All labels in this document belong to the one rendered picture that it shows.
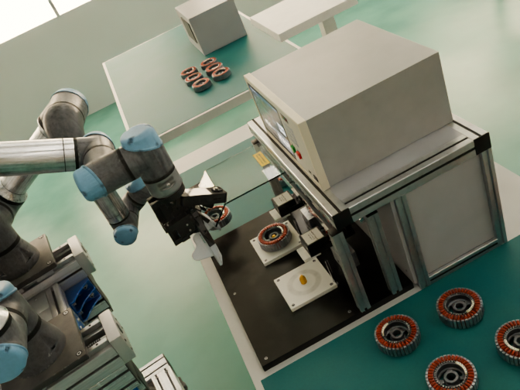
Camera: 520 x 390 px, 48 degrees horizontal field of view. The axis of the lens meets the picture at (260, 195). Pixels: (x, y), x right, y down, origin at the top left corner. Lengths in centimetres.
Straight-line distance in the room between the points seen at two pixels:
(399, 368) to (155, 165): 77
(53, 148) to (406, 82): 84
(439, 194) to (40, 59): 510
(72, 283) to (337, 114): 110
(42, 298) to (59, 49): 438
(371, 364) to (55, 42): 512
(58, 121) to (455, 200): 112
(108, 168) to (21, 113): 515
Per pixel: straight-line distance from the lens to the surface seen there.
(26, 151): 133
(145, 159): 120
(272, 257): 188
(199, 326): 299
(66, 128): 176
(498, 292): 162
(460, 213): 161
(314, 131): 140
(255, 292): 181
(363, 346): 157
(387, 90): 145
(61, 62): 619
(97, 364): 162
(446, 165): 149
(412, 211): 151
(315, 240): 165
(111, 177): 121
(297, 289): 174
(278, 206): 183
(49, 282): 204
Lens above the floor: 195
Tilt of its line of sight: 32 degrees down
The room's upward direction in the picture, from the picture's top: 25 degrees counter-clockwise
